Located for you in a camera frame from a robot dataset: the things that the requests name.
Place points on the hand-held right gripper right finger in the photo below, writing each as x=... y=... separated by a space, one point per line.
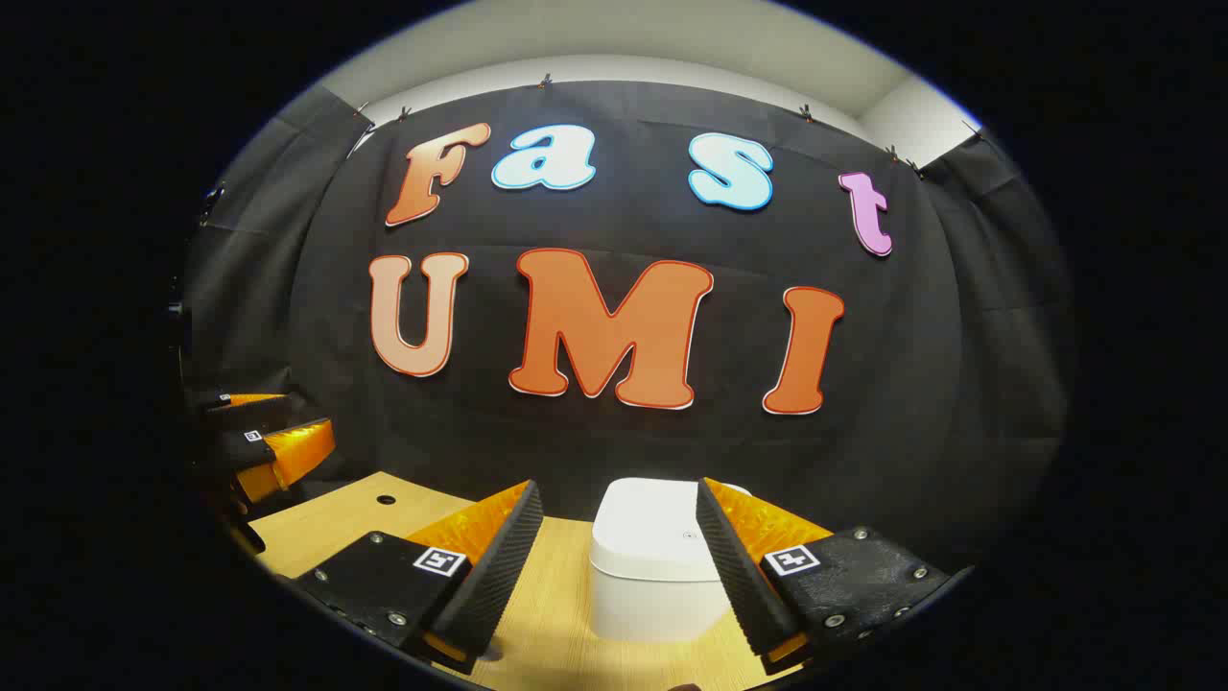
x=743 y=585

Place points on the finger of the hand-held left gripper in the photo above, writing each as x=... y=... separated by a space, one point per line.
x=240 y=411
x=245 y=449

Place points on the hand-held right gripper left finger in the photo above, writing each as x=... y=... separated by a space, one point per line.
x=499 y=576

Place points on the white desktop garbage bin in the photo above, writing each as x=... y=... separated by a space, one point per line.
x=652 y=595

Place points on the wooden desktop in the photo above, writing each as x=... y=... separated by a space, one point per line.
x=556 y=624

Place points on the black backdrop cloth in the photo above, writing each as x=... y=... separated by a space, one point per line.
x=624 y=451

